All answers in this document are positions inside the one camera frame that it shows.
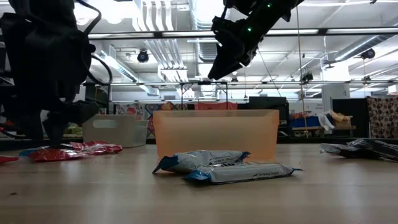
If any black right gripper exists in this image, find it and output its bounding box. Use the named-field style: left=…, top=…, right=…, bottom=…
left=207, top=20, right=266, bottom=81

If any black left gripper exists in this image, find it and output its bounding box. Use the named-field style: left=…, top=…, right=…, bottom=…
left=0, top=12, right=101, bottom=147

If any red candy bag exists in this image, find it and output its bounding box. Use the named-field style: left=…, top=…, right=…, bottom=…
left=68, top=140, right=124, bottom=156
left=0, top=155, right=20, bottom=164
left=28, top=147, right=90, bottom=163

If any dark brown candy bar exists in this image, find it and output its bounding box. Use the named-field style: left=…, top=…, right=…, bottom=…
left=319, top=142, right=385, bottom=160
left=346, top=138, right=398, bottom=162

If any black metal stand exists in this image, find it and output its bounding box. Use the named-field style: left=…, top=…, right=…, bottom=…
left=180, top=80, right=229, bottom=110

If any orange red cloth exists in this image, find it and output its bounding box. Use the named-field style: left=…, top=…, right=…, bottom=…
left=194, top=101, right=239, bottom=111

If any long ceiling light strip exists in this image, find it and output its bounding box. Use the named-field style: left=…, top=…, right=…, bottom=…
left=88, top=27, right=398, bottom=40

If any black cabinet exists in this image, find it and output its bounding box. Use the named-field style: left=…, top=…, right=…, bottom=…
left=238, top=96, right=290, bottom=138

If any white ceiling pipe bundle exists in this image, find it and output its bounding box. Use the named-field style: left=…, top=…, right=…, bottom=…
left=133, top=0, right=190, bottom=82

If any dark storage shelf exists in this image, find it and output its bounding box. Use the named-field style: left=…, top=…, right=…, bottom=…
left=84, top=84, right=110, bottom=114

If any orange translucent plastic bin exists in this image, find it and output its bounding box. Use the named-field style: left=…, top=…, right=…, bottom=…
left=152, top=108, right=280, bottom=163

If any white plastic bin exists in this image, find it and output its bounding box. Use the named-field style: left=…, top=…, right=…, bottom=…
left=82, top=113, right=149, bottom=149

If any colourful patterned cloth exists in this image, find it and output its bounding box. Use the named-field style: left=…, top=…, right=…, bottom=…
left=114, top=101, right=187, bottom=139

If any blue storage tub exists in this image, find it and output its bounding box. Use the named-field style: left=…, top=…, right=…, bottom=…
left=290, top=115, right=326, bottom=129

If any low wooden table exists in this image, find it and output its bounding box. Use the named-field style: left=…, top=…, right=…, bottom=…
left=291, top=125, right=357, bottom=138

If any white pillar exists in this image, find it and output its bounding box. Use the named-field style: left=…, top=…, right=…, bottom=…
left=321, top=62, right=351, bottom=118

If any white cloth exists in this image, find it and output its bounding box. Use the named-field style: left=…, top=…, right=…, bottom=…
left=317, top=112, right=335, bottom=131

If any brown cardboard box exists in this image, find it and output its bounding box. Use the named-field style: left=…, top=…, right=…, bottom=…
left=329, top=110, right=354, bottom=130

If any black panel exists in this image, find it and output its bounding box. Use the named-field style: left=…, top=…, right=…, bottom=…
left=331, top=97, right=371, bottom=138

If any brown dotted fabric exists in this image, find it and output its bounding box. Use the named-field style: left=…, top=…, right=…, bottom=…
left=366, top=95, right=398, bottom=139

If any wide silver ventilation duct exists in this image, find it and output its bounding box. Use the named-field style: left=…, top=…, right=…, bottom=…
left=188, top=0, right=222, bottom=63

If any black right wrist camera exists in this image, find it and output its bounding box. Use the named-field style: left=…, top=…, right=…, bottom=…
left=212, top=15, right=239, bottom=34

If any long silver rail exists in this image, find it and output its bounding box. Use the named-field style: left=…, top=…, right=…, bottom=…
left=82, top=80, right=398, bottom=87

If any thin hanging rope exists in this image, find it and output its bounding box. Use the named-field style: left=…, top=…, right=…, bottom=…
left=295, top=5, right=308, bottom=138

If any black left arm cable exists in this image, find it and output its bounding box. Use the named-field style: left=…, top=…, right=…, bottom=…
left=73, top=0, right=113, bottom=87

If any white rectangular air duct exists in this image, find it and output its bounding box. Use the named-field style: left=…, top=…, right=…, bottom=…
left=93, top=43, right=160, bottom=96

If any black aluminium table frame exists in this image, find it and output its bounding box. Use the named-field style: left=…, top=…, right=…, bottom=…
left=0, top=136, right=398, bottom=152

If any slim silver ventilation duct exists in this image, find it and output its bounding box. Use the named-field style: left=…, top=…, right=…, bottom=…
left=334, top=33, right=398, bottom=62

